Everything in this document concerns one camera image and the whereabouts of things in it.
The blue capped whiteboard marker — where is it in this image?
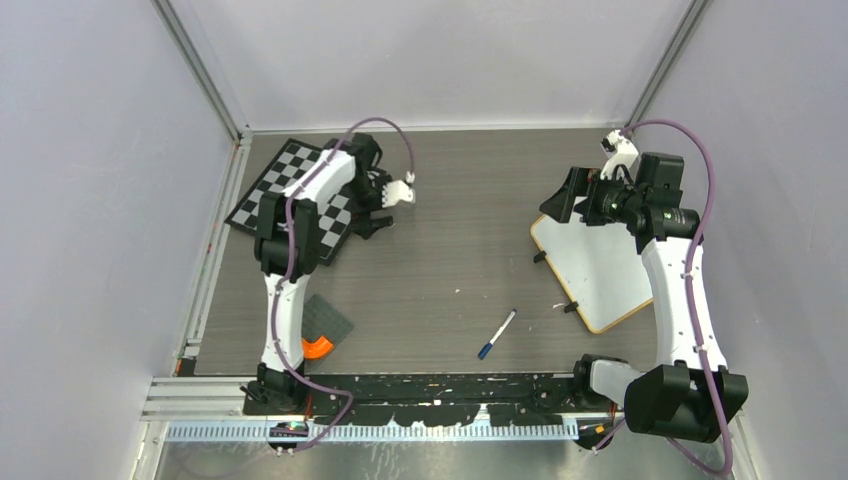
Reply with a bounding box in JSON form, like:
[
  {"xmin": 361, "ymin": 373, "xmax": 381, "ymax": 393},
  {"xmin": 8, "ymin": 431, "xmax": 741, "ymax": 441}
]
[{"xmin": 477, "ymin": 308, "xmax": 517, "ymax": 360}]

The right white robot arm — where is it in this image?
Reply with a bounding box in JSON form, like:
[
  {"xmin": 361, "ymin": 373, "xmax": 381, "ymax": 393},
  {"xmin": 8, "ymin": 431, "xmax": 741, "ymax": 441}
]
[{"xmin": 540, "ymin": 153, "xmax": 749, "ymax": 443}]

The black white chessboard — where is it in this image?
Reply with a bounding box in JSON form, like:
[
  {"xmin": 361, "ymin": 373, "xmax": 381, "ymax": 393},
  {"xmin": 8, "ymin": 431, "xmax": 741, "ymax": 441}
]
[{"xmin": 225, "ymin": 139, "xmax": 353, "ymax": 266}]

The aluminium frame rail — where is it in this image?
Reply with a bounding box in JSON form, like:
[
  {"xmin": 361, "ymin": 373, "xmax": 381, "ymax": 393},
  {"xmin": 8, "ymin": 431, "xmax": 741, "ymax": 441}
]
[{"xmin": 141, "ymin": 131, "xmax": 253, "ymax": 421}]

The white slotted cable duct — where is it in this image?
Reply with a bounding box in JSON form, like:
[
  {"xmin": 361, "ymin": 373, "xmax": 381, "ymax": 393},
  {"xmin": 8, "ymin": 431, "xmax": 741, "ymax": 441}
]
[{"xmin": 165, "ymin": 419, "xmax": 579, "ymax": 443}]

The orange curved block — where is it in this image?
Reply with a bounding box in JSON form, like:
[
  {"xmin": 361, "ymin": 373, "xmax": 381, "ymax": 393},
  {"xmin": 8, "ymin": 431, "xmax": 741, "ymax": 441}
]
[{"xmin": 301, "ymin": 335, "xmax": 335, "ymax": 361}]

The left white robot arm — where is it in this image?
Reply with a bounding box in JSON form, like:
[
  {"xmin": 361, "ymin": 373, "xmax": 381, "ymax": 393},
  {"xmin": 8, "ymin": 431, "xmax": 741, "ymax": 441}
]
[{"xmin": 245, "ymin": 133, "xmax": 396, "ymax": 414}]

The yellow framed whiteboard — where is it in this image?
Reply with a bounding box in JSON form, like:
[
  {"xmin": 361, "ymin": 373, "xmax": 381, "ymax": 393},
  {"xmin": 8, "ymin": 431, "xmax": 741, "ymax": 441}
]
[{"xmin": 530, "ymin": 213, "xmax": 653, "ymax": 334}]

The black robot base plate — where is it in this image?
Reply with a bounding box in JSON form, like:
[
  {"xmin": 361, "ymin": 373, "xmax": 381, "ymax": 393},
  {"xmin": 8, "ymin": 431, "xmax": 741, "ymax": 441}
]
[{"xmin": 241, "ymin": 373, "xmax": 623, "ymax": 427}]

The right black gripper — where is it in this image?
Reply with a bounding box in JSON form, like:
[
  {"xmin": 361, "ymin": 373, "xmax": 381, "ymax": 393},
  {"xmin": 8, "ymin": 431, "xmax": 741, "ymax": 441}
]
[{"xmin": 541, "ymin": 165, "xmax": 645, "ymax": 226}]

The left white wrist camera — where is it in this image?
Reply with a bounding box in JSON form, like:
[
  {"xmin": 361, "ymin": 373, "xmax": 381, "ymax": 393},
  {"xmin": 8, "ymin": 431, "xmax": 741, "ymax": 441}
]
[{"xmin": 381, "ymin": 171, "xmax": 416, "ymax": 209}]

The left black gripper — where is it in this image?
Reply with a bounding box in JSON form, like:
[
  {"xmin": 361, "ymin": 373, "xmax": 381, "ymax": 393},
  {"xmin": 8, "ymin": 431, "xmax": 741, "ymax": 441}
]
[{"xmin": 346, "ymin": 176, "xmax": 395, "ymax": 238}]

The grey studded baseplate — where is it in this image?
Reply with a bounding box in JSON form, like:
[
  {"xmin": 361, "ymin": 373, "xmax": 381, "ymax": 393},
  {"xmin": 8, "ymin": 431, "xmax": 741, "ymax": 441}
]
[{"xmin": 302, "ymin": 294, "xmax": 354, "ymax": 347}]

